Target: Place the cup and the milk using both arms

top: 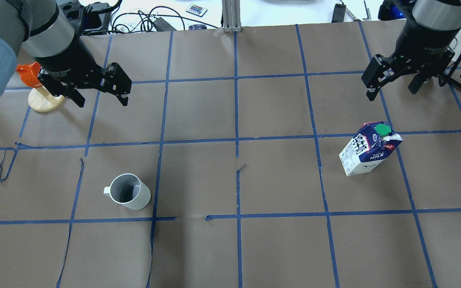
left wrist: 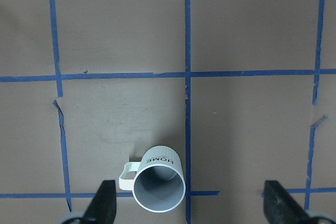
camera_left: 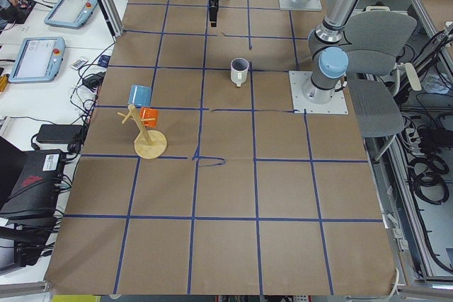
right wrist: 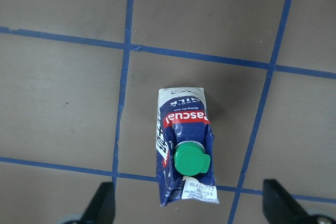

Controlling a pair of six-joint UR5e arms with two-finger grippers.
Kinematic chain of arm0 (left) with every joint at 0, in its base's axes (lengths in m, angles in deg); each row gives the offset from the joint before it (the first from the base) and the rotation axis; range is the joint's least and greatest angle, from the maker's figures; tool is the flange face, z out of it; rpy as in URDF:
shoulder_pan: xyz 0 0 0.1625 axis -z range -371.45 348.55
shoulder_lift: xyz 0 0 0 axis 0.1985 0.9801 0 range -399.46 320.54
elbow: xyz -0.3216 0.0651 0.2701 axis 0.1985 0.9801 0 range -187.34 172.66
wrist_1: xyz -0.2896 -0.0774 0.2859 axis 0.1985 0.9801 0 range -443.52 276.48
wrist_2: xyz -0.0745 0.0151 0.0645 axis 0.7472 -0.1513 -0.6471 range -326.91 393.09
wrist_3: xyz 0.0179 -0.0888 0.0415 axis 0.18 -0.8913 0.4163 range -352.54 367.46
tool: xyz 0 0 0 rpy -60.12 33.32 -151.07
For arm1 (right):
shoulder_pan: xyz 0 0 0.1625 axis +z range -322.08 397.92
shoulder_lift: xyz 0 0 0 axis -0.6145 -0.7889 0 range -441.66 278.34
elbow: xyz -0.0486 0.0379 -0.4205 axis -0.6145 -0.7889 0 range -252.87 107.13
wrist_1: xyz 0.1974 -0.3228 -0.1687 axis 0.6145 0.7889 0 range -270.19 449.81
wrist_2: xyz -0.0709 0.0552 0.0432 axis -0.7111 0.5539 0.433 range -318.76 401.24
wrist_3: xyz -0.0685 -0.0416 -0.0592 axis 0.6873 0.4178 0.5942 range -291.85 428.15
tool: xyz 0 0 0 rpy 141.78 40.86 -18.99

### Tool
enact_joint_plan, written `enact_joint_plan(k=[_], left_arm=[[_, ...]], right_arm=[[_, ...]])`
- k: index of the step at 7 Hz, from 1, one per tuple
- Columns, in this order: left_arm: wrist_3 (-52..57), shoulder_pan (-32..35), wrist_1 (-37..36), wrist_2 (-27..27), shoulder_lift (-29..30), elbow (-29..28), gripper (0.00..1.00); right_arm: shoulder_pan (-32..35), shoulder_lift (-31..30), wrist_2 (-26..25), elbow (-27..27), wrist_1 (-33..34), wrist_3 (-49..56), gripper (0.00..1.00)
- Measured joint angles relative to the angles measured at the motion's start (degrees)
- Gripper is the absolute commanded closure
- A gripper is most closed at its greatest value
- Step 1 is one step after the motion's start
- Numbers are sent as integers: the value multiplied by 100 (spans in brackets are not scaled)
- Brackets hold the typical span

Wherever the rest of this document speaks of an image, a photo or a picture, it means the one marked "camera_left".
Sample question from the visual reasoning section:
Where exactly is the white grey mug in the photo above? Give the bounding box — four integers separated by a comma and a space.
230, 58, 249, 87

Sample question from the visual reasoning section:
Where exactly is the blue mug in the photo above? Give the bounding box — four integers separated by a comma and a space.
127, 84, 152, 107

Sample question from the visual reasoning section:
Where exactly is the orange mug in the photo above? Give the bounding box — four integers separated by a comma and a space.
139, 107, 159, 128

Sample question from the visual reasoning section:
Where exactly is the upper teach pendant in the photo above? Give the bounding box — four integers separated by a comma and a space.
44, 0, 98, 29

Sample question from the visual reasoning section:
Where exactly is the teach pendant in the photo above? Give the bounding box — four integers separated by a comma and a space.
8, 37, 66, 83
44, 0, 98, 29

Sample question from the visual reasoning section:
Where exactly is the small remote control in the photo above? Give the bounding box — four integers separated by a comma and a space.
70, 57, 88, 71

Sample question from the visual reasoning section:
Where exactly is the wooden mug tree stand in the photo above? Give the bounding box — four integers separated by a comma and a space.
117, 104, 167, 159

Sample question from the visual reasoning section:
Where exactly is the grey office chair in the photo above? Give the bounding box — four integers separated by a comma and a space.
343, 9, 421, 163

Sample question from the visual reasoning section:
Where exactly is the lower teach pendant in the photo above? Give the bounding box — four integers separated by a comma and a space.
8, 37, 66, 83

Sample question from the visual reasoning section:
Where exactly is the black power adapter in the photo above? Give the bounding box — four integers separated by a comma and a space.
36, 124, 82, 144

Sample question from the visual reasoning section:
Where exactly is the black computer case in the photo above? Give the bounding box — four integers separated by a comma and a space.
1, 138, 65, 228

